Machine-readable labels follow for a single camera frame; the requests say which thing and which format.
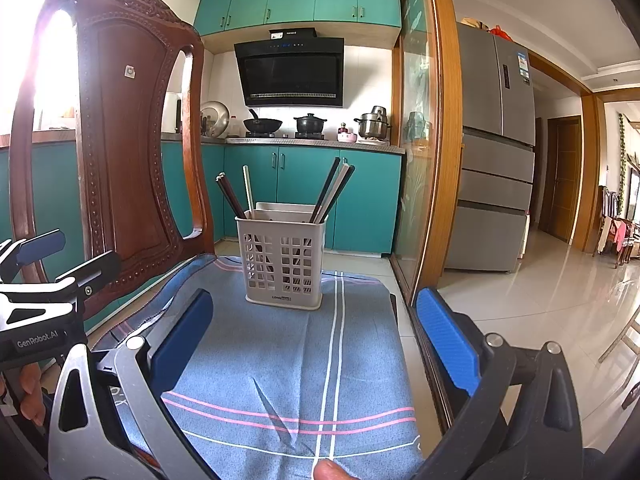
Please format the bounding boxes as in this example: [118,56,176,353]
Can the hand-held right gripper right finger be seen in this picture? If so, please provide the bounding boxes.
[415,287,586,480]

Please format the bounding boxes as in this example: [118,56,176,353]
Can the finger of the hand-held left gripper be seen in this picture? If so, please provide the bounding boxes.
[0,229,67,283]
[52,250,122,293]

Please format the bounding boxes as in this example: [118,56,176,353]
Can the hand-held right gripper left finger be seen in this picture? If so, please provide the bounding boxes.
[47,287,216,480]

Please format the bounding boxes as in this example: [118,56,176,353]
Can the white plastic utensil basket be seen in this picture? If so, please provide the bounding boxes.
[235,201,329,312]

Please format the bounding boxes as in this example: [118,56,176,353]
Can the reddish brown chopstick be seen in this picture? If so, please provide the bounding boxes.
[220,172,248,218]

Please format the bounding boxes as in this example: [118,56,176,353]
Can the dark brown chopstick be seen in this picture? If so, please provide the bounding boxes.
[310,156,342,224]
[322,164,357,224]

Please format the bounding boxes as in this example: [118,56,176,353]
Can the person's left hand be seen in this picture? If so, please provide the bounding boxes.
[19,362,47,427]

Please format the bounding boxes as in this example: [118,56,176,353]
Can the person's right hand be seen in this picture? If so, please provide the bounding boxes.
[312,459,362,480]

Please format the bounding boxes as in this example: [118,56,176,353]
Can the blue striped cloth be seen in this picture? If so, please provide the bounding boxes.
[92,255,426,480]

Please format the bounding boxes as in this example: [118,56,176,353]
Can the carved wooden chair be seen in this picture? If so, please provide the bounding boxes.
[9,0,218,356]

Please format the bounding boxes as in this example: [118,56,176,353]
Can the teal lower cabinets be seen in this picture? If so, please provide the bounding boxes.
[0,140,403,256]

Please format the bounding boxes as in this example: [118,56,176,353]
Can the teal cabinets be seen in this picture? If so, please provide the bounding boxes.
[192,0,403,38]
[0,140,403,256]

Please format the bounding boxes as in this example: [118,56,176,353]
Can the white container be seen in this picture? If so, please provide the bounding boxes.
[161,92,183,135]

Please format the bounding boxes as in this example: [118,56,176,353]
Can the silver refrigerator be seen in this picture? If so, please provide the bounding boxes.
[442,22,536,273]

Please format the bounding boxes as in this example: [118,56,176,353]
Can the wooden stool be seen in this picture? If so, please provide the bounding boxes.
[597,305,640,411]

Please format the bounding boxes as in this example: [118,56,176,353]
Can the silver pot lid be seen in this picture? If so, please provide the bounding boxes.
[200,101,231,138]

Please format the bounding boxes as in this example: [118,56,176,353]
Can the brown wooden door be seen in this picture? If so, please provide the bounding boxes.
[539,116,583,241]

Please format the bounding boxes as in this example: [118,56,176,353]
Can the wood framed glass door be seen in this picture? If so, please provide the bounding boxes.
[390,0,463,306]

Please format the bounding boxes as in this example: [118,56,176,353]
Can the dining chairs with clothes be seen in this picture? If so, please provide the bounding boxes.
[595,185,640,266]

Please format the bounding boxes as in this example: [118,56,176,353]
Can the gas stove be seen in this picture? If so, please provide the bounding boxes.
[243,131,326,141]

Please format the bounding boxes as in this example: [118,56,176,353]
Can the black wok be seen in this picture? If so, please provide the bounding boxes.
[242,108,284,136]

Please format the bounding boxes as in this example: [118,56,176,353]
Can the grey kitchen countertop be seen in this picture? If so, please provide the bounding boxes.
[0,130,406,156]

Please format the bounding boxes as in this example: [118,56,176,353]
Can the steel stock pot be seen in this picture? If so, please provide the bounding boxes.
[354,105,392,141]

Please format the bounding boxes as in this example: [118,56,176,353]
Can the black cooking pot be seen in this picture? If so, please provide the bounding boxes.
[293,113,327,136]

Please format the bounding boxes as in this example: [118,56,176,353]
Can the green leaf garland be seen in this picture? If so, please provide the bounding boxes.
[617,112,628,211]

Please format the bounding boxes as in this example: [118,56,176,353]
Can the black range hood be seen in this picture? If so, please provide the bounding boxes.
[234,27,346,108]

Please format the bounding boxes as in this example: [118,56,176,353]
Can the teal upper cabinets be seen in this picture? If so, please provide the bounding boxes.
[192,0,403,38]

